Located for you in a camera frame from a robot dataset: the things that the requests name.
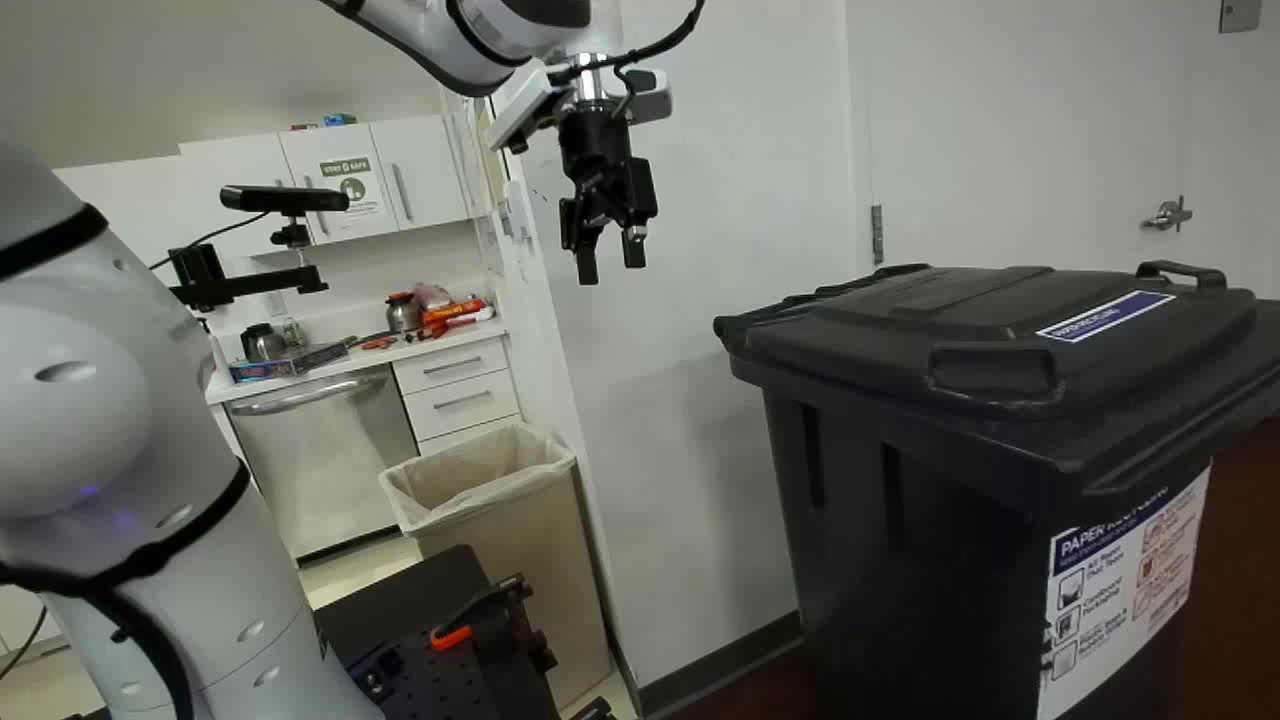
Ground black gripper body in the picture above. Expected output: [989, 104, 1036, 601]
[554, 110, 663, 251]

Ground black wheeled bin body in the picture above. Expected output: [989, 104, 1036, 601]
[737, 257, 1280, 720]

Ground white printed bin label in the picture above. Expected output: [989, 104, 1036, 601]
[1036, 465, 1215, 720]

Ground red snack packages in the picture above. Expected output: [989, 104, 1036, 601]
[411, 285, 498, 334]

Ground white drawer unit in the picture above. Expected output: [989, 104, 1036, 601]
[392, 332, 530, 452]

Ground small dark jar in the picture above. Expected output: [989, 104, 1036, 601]
[385, 287, 423, 338]

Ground dark flat counter tray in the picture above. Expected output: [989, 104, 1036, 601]
[232, 334, 362, 384]

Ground beige lined trash can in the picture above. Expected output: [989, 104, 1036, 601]
[376, 418, 615, 711]

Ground metal kettle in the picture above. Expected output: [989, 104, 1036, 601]
[235, 318, 301, 367]

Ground stainless dishwasher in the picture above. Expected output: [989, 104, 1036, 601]
[221, 367, 423, 563]

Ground black perforated cart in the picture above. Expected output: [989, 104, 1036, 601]
[313, 538, 564, 720]

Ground white door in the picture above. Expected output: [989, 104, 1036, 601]
[851, 0, 1280, 290]

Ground blue lid sticker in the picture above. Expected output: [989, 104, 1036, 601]
[1034, 287, 1179, 346]

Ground papers posted on wall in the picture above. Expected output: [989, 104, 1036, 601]
[471, 92, 541, 261]

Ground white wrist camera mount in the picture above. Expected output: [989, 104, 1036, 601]
[490, 54, 564, 150]

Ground white wall cabinets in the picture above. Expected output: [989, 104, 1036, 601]
[176, 110, 491, 251]

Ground black bar-shaped camera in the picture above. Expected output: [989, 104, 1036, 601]
[215, 179, 352, 214]

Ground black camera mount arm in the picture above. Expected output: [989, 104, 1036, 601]
[163, 211, 331, 312]

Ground orange clamp handle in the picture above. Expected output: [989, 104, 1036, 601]
[427, 619, 480, 657]

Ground silver door lever handle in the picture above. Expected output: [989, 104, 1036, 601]
[1141, 193, 1197, 237]

